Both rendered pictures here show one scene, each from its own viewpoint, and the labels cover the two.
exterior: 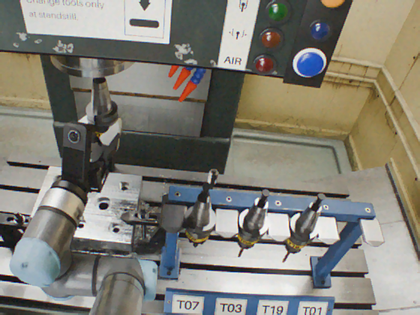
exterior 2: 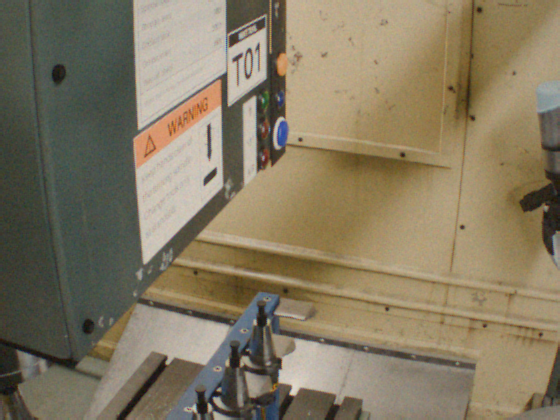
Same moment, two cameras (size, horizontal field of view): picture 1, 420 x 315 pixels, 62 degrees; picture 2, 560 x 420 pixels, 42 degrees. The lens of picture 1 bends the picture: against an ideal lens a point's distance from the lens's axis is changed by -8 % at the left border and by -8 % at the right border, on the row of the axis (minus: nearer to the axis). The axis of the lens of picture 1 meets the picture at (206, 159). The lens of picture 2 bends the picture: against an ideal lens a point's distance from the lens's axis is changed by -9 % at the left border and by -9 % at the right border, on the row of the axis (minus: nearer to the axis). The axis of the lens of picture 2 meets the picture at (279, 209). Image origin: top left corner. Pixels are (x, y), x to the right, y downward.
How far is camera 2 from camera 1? 0.65 m
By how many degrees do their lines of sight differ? 54
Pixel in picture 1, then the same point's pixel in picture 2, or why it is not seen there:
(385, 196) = (181, 327)
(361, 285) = (306, 398)
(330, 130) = not seen: hidden behind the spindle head
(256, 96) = not seen: outside the picture
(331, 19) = (281, 85)
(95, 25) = (185, 207)
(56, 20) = (163, 225)
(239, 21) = (250, 127)
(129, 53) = (203, 222)
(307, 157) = (35, 398)
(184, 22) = (227, 154)
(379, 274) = not seen: hidden behind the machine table
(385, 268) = (282, 378)
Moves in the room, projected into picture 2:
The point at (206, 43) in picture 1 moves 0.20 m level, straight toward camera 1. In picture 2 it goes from (237, 166) to (438, 200)
